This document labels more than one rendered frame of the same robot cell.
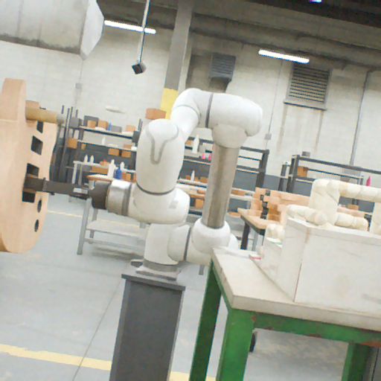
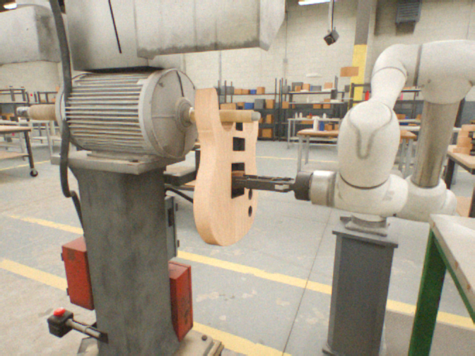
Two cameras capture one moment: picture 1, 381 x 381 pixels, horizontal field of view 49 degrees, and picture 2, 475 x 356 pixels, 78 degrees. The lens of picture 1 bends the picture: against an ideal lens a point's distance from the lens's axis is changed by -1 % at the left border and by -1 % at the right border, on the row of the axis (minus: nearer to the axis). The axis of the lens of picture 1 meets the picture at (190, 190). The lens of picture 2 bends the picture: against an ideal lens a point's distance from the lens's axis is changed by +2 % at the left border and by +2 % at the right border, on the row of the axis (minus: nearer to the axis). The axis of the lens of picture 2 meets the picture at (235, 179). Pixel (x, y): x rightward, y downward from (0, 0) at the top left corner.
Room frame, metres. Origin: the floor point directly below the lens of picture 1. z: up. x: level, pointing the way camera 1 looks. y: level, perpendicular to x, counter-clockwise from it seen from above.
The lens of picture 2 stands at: (0.36, 0.06, 1.28)
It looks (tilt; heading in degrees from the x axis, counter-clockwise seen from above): 14 degrees down; 26
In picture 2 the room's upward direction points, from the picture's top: straight up
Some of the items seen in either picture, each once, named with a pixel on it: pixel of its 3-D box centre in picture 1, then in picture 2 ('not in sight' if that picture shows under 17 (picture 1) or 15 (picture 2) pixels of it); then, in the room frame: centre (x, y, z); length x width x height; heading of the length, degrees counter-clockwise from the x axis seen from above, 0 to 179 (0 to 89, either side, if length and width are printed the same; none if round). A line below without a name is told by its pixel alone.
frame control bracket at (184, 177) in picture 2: not in sight; (189, 175); (1.24, 0.70, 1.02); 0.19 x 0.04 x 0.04; 3
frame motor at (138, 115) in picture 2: not in sight; (133, 114); (1.06, 0.78, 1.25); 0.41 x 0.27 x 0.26; 93
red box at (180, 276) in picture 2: not in sight; (162, 289); (1.21, 0.85, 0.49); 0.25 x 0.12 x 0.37; 93
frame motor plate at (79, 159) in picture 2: not in sight; (120, 157); (1.05, 0.84, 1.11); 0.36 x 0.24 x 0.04; 93
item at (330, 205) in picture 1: (329, 207); not in sight; (0.93, -0.31, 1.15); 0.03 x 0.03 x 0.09
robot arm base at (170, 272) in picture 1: (155, 265); (363, 220); (1.84, 0.10, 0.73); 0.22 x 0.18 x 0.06; 85
